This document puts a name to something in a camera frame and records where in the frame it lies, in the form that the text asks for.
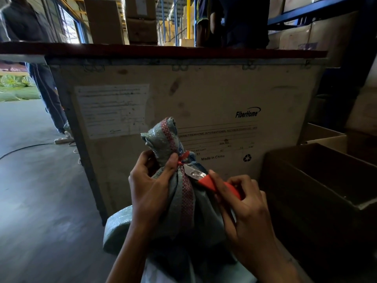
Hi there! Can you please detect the white paper label sheet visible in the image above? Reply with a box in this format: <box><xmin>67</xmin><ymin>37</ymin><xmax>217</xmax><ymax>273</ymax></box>
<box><xmin>74</xmin><ymin>84</ymin><xmax>150</xmax><ymax>140</ymax></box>

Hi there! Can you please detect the person's left hand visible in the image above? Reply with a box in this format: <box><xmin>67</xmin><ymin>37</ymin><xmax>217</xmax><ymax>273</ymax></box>
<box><xmin>129</xmin><ymin>150</ymin><xmax>180</xmax><ymax>231</ymax></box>

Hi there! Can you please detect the large open cardboard box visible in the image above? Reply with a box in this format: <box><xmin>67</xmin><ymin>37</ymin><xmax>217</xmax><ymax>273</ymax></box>
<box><xmin>260</xmin><ymin>143</ymin><xmax>377</xmax><ymax>283</ymax></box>

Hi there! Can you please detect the blue metal shelving rack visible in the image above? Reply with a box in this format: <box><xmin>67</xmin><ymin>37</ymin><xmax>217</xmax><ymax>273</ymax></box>
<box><xmin>267</xmin><ymin>0</ymin><xmax>377</xmax><ymax>95</ymax></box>

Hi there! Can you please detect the row of shelved cardboard boxes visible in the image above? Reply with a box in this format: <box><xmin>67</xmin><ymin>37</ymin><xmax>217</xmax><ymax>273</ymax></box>
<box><xmin>266</xmin><ymin>0</ymin><xmax>359</xmax><ymax>66</ymax></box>

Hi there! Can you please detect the large plywood shipping crate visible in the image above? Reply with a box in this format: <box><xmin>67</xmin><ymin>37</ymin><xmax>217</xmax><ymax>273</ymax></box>
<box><xmin>0</xmin><ymin>42</ymin><xmax>329</xmax><ymax>226</ymax></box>

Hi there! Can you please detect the person's left forearm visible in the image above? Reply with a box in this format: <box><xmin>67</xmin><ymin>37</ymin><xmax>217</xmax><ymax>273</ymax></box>
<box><xmin>105</xmin><ymin>223</ymin><xmax>154</xmax><ymax>283</ymax></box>

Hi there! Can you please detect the person's right hand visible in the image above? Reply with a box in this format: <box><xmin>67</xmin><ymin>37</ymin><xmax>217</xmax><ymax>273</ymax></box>
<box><xmin>208</xmin><ymin>170</ymin><xmax>278</xmax><ymax>267</ymax></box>

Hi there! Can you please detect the pile of green sacks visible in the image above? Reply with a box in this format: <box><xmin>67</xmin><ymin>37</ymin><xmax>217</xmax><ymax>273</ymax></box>
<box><xmin>0</xmin><ymin>74</ymin><xmax>41</xmax><ymax>102</ymax></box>

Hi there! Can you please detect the red utility knife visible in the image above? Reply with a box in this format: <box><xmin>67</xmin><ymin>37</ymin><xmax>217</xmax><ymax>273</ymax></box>
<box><xmin>183</xmin><ymin>163</ymin><xmax>242</xmax><ymax>201</ymax></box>

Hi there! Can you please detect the red tie string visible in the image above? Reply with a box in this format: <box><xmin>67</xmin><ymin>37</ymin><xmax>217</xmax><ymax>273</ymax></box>
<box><xmin>177</xmin><ymin>150</ymin><xmax>191</xmax><ymax>166</ymax></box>

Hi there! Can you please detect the person's right forearm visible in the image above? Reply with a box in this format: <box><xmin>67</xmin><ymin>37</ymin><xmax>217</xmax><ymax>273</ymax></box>
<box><xmin>247</xmin><ymin>251</ymin><xmax>302</xmax><ymax>283</ymax></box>

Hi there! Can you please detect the brown cardboard box white label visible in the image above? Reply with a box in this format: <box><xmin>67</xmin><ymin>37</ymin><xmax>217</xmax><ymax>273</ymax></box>
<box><xmin>124</xmin><ymin>0</ymin><xmax>158</xmax><ymax>45</ymax></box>

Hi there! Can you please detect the tall brown cardboard box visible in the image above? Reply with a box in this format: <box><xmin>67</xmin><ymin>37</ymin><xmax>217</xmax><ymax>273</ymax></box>
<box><xmin>84</xmin><ymin>0</ymin><xmax>125</xmax><ymax>45</ymax></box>

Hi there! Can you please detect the green woven sack red stripe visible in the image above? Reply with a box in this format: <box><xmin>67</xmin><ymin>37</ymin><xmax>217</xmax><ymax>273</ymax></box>
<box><xmin>103</xmin><ymin>117</ymin><xmax>257</xmax><ymax>283</ymax></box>

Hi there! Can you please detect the black floor cable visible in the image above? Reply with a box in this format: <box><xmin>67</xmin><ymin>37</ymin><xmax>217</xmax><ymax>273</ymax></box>
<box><xmin>0</xmin><ymin>142</ymin><xmax>56</xmax><ymax>160</ymax></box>

